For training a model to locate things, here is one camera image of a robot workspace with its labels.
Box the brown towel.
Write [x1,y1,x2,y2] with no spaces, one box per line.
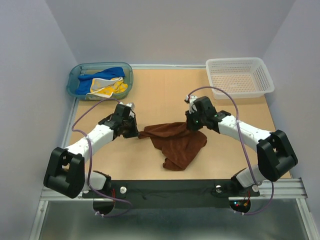
[138,122,207,172]

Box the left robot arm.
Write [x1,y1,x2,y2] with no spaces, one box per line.
[43,103,139,199]

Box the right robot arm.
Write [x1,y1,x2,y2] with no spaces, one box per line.
[185,95,298,195]

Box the yellow white towel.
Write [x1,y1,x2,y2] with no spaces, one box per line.
[87,77,128,98]

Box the white plastic basket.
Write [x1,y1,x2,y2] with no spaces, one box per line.
[205,57,275,100]

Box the blue towel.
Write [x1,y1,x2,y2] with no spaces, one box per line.
[75,67,128,98]

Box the teal plastic bin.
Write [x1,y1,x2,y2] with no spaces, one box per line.
[66,62,134,101]

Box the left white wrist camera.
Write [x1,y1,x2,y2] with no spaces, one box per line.
[120,101,135,118]

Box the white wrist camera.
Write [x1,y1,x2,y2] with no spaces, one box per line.
[120,101,135,118]
[184,95,198,114]

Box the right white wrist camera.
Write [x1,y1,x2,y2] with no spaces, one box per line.
[184,95,198,114]

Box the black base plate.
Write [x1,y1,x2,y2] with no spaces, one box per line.
[81,179,261,209]

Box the aluminium frame rail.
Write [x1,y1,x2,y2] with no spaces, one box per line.
[39,68,319,240]

